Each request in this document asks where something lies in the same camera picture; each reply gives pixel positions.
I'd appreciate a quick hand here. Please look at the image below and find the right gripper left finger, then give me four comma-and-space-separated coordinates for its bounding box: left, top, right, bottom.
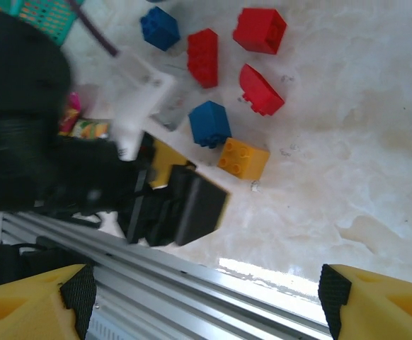
0, 263, 97, 340

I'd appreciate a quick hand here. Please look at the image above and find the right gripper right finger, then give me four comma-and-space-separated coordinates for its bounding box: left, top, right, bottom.
317, 263, 412, 340

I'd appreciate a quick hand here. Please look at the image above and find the pink candy bag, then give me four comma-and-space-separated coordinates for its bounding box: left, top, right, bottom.
59, 91, 83, 137

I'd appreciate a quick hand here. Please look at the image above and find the blue square lego brick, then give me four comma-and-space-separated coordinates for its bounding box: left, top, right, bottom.
188, 101, 232, 149
139, 6, 181, 52

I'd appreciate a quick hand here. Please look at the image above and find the yellow square lego brick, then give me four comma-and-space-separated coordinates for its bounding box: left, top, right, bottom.
217, 137, 271, 181

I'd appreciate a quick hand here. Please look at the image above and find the teal plastic mesh basket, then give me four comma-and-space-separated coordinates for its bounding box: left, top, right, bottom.
9, 0, 83, 47

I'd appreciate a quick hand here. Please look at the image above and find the red long lego brick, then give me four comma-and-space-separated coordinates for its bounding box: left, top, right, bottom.
186, 28, 219, 89

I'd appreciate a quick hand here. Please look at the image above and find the red rounded lego brick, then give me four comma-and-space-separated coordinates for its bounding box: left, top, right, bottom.
239, 63, 285, 117

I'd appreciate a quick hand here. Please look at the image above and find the red square lego brick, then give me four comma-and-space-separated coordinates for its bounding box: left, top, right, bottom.
232, 7, 287, 56

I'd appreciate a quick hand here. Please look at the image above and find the aluminum base rail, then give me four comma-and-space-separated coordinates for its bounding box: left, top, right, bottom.
0, 210, 334, 340

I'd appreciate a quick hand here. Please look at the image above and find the slotted grey cable duct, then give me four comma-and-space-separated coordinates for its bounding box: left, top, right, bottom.
88, 311, 150, 340

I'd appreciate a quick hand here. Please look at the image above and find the long purple left arm cable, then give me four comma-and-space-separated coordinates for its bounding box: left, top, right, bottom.
67, 0, 120, 57

